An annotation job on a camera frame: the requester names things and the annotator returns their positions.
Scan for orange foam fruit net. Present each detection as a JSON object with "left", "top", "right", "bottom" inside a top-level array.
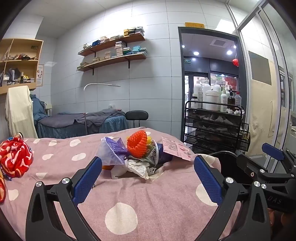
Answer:
[{"left": 127, "top": 130, "right": 148, "bottom": 159}]

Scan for black stool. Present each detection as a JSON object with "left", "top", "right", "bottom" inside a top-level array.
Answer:
[{"left": 125, "top": 110, "right": 149, "bottom": 128}]

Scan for wall poster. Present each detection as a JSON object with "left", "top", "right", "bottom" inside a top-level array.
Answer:
[{"left": 36, "top": 64, "right": 44, "bottom": 87}]

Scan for row of small boxes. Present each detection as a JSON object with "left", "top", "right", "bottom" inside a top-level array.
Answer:
[{"left": 82, "top": 26, "right": 146, "bottom": 50}]

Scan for cream cloth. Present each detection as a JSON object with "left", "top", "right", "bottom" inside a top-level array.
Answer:
[{"left": 5, "top": 86, "right": 38, "bottom": 139}]

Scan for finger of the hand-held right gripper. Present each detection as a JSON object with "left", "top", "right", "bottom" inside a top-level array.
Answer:
[
  {"left": 236, "top": 153, "right": 296, "bottom": 183},
  {"left": 262, "top": 143, "right": 296, "bottom": 167}
]

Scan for paper covered glass partition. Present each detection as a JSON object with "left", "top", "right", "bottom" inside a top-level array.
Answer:
[{"left": 236, "top": 5, "right": 296, "bottom": 163}]

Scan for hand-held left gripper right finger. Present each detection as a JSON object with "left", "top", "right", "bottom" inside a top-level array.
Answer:
[{"left": 194, "top": 155, "right": 271, "bottom": 241}]

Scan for grey blanket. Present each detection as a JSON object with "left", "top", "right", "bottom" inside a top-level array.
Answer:
[{"left": 75, "top": 109, "right": 126, "bottom": 127}]

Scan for white floor lamp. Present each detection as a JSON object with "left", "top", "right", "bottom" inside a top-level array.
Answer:
[{"left": 83, "top": 83, "right": 121, "bottom": 135}]

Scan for dark brown trash bin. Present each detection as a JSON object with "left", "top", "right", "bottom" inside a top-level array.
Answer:
[{"left": 208, "top": 150, "right": 253, "bottom": 186}]

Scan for white plastic bag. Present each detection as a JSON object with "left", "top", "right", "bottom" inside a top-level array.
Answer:
[{"left": 111, "top": 158, "right": 164, "bottom": 181}]

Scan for pink polka dot blanket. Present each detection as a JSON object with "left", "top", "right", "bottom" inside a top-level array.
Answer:
[{"left": 0, "top": 127, "right": 243, "bottom": 241}]

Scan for purple plastic bag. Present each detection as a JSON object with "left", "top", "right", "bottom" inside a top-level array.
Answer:
[{"left": 97, "top": 137, "right": 130, "bottom": 165}]

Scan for wooden wall shelf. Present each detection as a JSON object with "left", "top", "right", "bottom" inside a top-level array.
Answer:
[
  {"left": 78, "top": 35, "right": 146, "bottom": 57},
  {"left": 76, "top": 54, "right": 148, "bottom": 76}
]

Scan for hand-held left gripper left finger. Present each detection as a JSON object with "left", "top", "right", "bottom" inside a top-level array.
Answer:
[{"left": 25, "top": 156, "right": 103, "bottom": 241}]

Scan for black door frame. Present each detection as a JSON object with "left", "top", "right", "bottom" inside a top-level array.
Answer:
[{"left": 178, "top": 26, "right": 247, "bottom": 144}]

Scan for pink packet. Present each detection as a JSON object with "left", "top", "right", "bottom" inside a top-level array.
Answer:
[{"left": 161, "top": 136, "right": 192, "bottom": 161}]

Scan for purple paper cup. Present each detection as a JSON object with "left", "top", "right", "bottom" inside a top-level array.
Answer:
[{"left": 150, "top": 142, "right": 173, "bottom": 165}]

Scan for cluster of toiletry bottles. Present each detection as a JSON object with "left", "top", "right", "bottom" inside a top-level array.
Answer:
[{"left": 190, "top": 77, "right": 243, "bottom": 114}]

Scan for person's right hand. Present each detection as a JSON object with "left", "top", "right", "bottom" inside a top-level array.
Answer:
[{"left": 268, "top": 207, "right": 289, "bottom": 232}]

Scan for black wire rolling cart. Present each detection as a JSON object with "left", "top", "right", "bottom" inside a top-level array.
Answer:
[{"left": 183, "top": 100, "right": 251, "bottom": 154}]

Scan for red patterned cloth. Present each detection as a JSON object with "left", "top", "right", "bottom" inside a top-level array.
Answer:
[{"left": 0, "top": 137, "right": 34, "bottom": 179}]

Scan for wooden cubby cabinet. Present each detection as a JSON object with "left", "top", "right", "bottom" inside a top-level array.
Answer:
[{"left": 0, "top": 38, "right": 44, "bottom": 94}]

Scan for wooden wall shelves with boxes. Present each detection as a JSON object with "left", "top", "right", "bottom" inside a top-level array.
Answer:
[{"left": 77, "top": 40, "right": 148, "bottom": 70}]

